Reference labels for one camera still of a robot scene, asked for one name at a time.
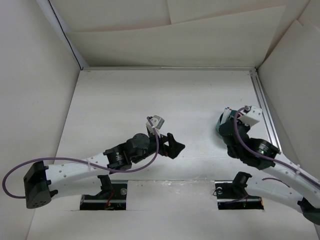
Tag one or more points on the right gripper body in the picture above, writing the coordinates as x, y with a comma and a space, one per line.
246, 127

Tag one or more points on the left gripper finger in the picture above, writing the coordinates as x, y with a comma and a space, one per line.
174, 153
171, 144

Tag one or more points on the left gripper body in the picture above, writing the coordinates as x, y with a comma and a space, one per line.
151, 149

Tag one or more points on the teal round organizer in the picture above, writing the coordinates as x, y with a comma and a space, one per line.
220, 122

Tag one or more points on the red cap pen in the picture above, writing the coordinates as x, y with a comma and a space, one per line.
228, 113

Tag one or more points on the blue cap pen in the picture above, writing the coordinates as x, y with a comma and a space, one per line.
224, 114

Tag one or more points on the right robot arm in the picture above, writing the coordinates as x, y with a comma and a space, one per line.
299, 190

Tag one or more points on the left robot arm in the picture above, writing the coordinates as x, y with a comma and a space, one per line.
44, 183

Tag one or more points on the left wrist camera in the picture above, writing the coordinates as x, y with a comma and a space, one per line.
154, 124

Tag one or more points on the aluminium side rail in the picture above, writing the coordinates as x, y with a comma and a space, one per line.
266, 114

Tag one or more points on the right base rail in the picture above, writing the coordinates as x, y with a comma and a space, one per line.
228, 199

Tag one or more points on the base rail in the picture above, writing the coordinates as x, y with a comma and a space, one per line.
113, 200
228, 199

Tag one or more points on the left base rail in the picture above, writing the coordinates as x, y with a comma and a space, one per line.
113, 200

